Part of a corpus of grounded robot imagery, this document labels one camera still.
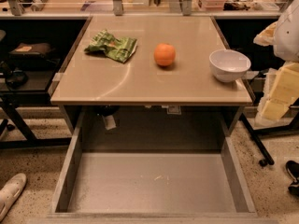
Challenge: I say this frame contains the white ceramic bowl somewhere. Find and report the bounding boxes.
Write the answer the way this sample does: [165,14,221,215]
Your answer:
[209,49,251,83]

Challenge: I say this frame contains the brown pouch on side table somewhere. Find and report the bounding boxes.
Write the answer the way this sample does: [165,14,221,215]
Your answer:
[9,43,53,58]

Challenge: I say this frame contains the open grey top drawer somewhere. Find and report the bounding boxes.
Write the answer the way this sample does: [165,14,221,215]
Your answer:
[50,108,256,221]

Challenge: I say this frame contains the white shoe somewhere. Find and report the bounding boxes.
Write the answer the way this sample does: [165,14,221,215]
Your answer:
[0,173,27,221]

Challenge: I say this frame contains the black side table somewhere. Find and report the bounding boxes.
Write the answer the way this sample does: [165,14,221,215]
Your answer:
[0,29,74,148]

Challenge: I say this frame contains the beige cabinet desk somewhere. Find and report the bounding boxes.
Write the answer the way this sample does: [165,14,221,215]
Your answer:
[50,14,255,135]

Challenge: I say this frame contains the green crumpled chip bag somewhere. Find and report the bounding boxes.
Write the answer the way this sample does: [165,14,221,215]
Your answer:
[84,29,137,63]

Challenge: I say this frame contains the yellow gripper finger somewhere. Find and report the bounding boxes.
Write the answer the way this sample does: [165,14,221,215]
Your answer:
[258,62,299,121]

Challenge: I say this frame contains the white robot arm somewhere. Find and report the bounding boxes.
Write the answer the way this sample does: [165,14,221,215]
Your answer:
[253,0,299,121]

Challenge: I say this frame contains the black shoe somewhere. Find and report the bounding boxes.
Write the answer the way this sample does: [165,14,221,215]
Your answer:
[286,161,299,196]

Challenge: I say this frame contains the orange round can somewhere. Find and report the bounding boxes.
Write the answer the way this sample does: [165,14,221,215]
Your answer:
[154,43,176,66]

